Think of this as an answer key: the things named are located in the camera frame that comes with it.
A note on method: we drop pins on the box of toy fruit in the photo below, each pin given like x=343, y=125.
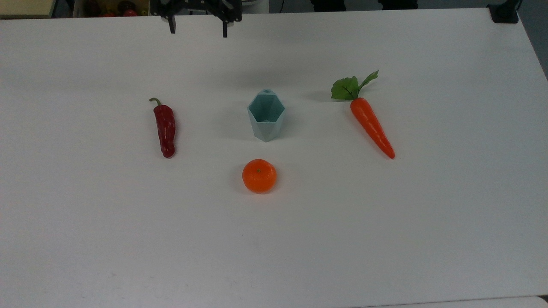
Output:
x=111, y=7

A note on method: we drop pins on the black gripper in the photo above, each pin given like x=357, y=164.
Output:
x=197, y=5

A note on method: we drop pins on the red chili pepper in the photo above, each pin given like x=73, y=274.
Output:
x=166, y=128

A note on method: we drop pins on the beige cardboard box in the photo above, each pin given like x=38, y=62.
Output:
x=25, y=6

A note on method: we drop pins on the orange mandarin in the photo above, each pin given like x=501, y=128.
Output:
x=259, y=176

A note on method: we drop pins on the black table clamp mount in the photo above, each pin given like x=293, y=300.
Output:
x=505, y=12

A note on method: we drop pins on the light blue faceted mug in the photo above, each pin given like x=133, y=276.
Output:
x=266, y=126

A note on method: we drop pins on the orange carrot with green leaves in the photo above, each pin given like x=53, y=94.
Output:
x=370, y=122

